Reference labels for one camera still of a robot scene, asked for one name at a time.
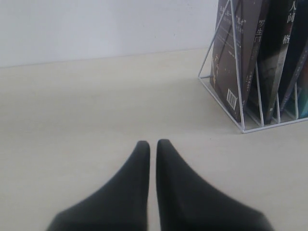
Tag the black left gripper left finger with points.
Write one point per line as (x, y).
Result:
(119, 205)

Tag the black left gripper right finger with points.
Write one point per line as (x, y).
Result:
(188, 203)

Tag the blue book with orange moon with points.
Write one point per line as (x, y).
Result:
(292, 79)

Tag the red and teal book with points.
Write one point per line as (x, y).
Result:
(302, 100)

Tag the dark brown leftmost book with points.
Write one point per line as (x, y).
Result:
(235, 51)

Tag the white wire book rack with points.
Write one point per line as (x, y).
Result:
(252, 114)

